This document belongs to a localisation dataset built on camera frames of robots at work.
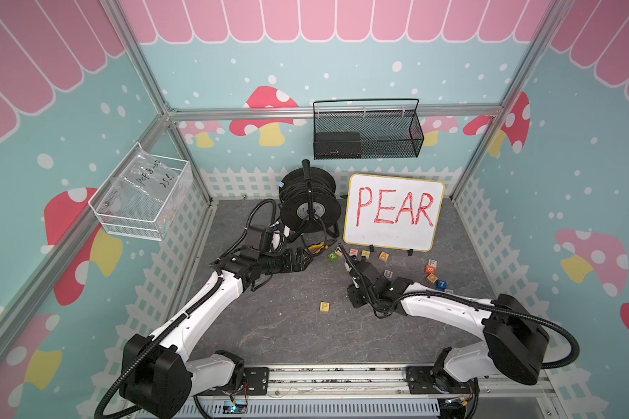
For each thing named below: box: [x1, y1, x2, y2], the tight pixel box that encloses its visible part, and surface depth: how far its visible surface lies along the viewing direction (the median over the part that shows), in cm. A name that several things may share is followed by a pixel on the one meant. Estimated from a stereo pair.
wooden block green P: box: [318, 302, 332, 314], surface depth 89 cm
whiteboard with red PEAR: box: [343, 172, 446, 253], surface depth 99 cm
